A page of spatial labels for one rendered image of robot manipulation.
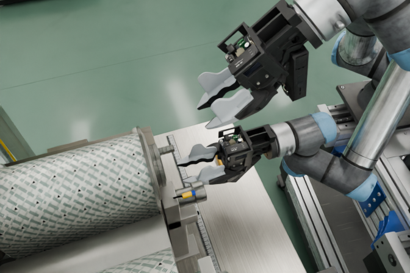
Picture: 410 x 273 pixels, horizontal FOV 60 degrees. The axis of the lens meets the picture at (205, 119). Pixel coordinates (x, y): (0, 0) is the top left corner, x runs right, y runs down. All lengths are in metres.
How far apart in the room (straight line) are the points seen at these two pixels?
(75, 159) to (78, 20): 2.66
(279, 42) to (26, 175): 0.41
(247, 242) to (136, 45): 2.13
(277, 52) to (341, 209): 1.38
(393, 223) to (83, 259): 0.99
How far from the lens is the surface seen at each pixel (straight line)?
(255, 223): 0.95
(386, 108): 0.86
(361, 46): 1.07
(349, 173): 0.89
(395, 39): 0.54
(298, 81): 0.56
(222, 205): 0.96
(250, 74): 0.49
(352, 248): 1.77
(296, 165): 0.90
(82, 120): 2.38
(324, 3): 0.49
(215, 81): 0.56
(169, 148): 0.61
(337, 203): 1.83
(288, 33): 0.49
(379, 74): 1.26
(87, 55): 2.81
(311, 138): 0.82
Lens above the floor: 1.77
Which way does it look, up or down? 52 degrees down
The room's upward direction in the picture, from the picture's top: straight up
